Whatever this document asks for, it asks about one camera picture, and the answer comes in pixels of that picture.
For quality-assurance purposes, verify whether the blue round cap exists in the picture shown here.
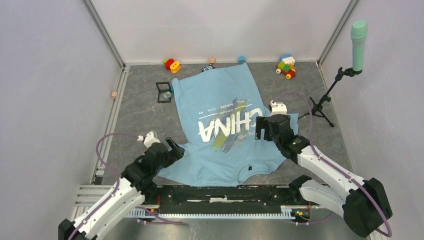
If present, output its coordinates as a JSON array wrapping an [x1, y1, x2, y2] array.
[[237, 55, 247, 64]]

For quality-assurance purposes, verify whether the light blue printed t-shirt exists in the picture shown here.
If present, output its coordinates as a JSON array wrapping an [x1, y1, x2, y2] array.
[[158, 63, 285, 187]]

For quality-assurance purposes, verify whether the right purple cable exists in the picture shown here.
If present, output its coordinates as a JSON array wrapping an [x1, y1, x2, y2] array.
[[271, 92, 393, 238]]

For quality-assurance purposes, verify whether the black open brooch box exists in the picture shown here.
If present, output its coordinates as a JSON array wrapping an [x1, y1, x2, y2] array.
[[155, 81, 173, 103]]

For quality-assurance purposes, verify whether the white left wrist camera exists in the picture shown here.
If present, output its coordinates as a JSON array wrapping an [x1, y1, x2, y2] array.
[[137, 131, 161, 148]]

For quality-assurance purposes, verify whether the black base frame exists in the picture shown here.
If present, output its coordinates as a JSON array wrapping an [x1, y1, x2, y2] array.
[[130, 185, 313, 223]]

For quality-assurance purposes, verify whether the red orange green toy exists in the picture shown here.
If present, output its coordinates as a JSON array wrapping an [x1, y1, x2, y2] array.
[[163, 58, 181, 74]]

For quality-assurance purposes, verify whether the round brooch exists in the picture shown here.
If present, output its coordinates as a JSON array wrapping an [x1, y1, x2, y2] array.
[[163, 91, 172, 100]]

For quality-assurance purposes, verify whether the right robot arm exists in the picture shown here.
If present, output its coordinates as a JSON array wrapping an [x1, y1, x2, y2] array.
[[255, 114, 393, 238]]

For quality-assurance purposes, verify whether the black microphone tripod stand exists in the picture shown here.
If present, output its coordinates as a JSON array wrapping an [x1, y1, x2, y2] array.
[[298, 67, 363, 128]]

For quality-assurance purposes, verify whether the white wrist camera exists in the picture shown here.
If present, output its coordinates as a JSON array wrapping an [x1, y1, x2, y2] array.
[[269, 100, 288, 116], [137, 131, 161, 148]]

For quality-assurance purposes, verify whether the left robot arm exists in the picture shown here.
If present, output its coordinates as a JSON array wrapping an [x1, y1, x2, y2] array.
[[58, 131, 185, 240]]

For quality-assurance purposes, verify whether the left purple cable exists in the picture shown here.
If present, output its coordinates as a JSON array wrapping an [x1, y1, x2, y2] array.
[[66, 132, 147, 240]]

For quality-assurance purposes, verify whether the colourful building block toy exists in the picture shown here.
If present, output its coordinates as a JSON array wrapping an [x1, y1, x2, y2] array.
[[275, 54, 296, 80]]

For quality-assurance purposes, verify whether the mint green microphone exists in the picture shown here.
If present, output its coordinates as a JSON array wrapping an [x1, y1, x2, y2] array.
[[350, 19, 368, 72]]

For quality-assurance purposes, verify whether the tan cube on rail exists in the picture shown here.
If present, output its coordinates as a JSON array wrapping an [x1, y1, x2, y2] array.
[[110, 91, 118, 100]]

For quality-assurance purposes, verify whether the black blue toy car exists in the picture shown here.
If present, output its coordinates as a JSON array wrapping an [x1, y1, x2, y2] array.
[[201, 64, 216, 72]]

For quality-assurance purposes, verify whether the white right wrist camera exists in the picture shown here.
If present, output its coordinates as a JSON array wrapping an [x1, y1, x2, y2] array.
[[269, 100, 288, 116]]

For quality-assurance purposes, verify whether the purple cable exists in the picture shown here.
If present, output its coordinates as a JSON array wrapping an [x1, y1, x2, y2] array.
[[271, 92, 393, 238], [66, 132, 147, 240]]

